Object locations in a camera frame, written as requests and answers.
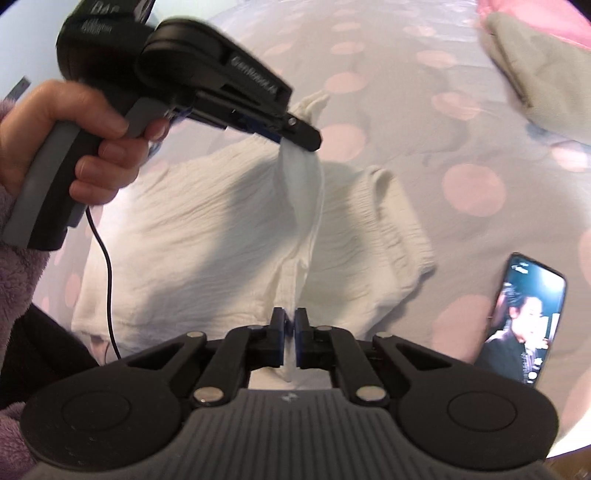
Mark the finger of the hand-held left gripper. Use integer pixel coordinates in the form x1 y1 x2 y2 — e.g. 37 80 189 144
188 90 323 151

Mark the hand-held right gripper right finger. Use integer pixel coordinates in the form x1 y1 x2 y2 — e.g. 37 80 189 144
294 308 451 408

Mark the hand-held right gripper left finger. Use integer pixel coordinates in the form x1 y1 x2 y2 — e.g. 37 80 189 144
134 307 291 409

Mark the white crinkled garment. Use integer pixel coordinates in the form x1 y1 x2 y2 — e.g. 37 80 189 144
71 90 437 384

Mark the person's left hand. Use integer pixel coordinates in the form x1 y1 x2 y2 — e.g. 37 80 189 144
0 80 170 209

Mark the black smartphone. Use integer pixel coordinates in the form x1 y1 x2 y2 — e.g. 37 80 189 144
475 251 568 387

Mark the dark cloth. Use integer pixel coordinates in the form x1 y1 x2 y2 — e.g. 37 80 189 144
0 304 100 411

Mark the grey cloth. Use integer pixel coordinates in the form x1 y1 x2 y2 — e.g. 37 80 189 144
480 11 591 149

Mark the pink cloth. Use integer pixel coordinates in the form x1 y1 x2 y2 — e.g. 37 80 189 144
475 0 591 51

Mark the purple fleece robe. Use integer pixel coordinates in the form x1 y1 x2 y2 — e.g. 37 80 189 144
0 401 38 480

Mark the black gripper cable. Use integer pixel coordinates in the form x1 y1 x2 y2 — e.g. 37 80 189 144
85 205 123 363

